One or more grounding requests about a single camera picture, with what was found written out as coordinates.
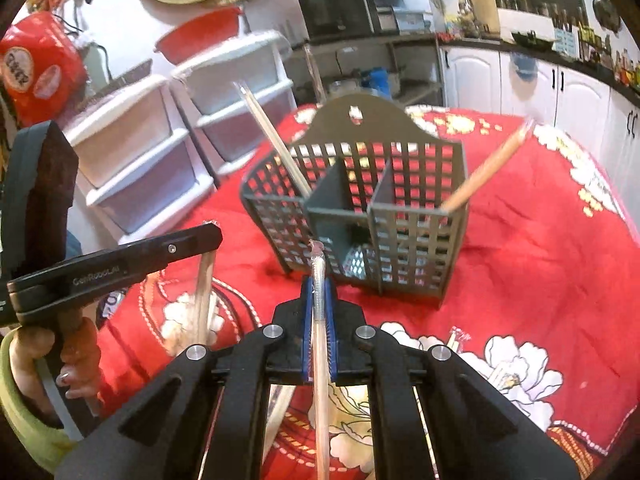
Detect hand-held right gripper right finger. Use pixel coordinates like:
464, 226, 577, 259
324, 276, 582, 480

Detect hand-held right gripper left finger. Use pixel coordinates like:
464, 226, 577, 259
54, 276, 317, 480

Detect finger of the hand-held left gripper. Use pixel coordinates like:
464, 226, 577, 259
119, 224, 224, 278

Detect grey plastic utensil basket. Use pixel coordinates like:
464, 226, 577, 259
239, 91, 471, 311

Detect person's left hand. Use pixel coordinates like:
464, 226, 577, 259
9, 317, 102, 417

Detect white plastic drawer unit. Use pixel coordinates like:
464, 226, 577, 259
170, 30, 297, 177
65, 75, 219, 241

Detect red hanging bag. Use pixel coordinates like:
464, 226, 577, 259
0, 10, 89, 129

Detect red floral blanket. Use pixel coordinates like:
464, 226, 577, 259
95, 102, 640, 480

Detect red plastic basin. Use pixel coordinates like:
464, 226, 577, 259
154, 5, 246, 66

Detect steel pot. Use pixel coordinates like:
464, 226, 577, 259
325, 77, 361, 96

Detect blue container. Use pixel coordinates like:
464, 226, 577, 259
367, 67, 393, 98

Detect metal kitchen shelf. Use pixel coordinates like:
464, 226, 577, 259
290, 35, 446, 111

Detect black microwave oven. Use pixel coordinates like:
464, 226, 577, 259
290, 0, 383, 41

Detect white countertop appliance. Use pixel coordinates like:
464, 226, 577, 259
375, 5, 431, 31

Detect blue hanging bag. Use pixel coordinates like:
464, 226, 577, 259
512, 52, 538, 81

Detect white kitchen cabinets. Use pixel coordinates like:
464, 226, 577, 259
440, 45, 640, 221

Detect black wok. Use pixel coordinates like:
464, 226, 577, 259
510, 30, 556, 52

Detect wooden cutting board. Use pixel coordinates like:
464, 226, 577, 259
456, 0, 501, 38

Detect row of spice jars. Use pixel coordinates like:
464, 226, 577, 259
495, 0, 591, 26

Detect row of sauce bottles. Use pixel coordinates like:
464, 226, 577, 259
577, 25, 640, 92

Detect round pan lid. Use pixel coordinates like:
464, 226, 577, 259
592, 0, 623, 33

